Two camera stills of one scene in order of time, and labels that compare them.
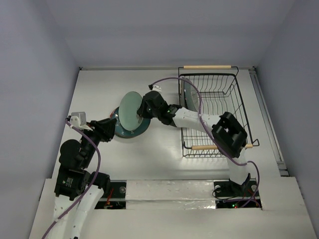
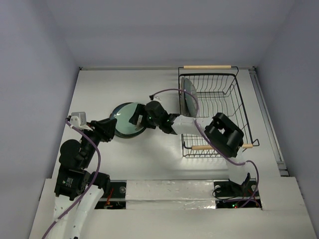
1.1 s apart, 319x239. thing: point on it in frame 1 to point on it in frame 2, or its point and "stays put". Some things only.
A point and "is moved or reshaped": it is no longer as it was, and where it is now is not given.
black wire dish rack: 215,91 stays put
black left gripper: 101,128 stays put
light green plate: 128,106 is moved or reshaped
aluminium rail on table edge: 283,170 stays put
